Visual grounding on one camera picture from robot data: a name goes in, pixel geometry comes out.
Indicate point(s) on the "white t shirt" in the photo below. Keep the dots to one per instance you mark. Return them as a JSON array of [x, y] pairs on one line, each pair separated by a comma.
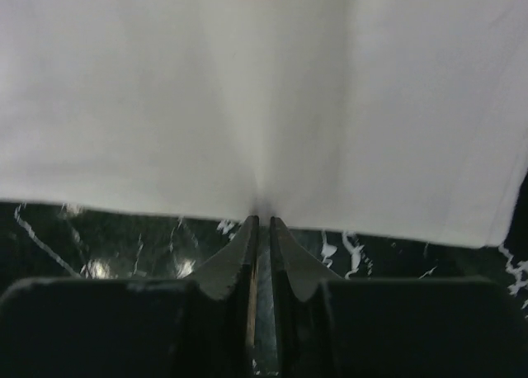
[[401, 118]]

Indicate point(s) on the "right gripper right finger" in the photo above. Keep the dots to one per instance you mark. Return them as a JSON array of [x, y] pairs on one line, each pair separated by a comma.
[[299, 304]]

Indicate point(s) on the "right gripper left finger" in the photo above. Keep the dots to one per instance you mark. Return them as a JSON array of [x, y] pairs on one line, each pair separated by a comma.
[[221, 323]]

